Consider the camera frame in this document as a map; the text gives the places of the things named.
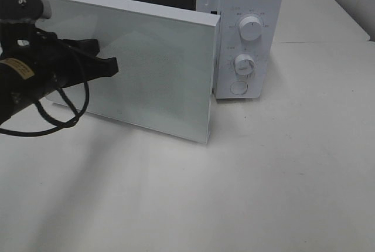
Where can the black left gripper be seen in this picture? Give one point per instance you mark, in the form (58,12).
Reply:
(33,58)

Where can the white microwave door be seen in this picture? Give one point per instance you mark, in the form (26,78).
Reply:
(165,60)

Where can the round white door button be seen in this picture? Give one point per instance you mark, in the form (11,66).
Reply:
(239,88)

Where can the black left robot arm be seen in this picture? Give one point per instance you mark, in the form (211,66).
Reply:
(14,100)

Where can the lower white timer knob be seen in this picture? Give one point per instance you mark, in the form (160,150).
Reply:
(244,64)

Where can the upper white power knob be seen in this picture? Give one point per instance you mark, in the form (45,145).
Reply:
(250,27)

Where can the white microwave oven body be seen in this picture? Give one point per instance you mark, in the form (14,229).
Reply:
(252,0)

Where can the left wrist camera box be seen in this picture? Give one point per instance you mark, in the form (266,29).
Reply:
(24,11)

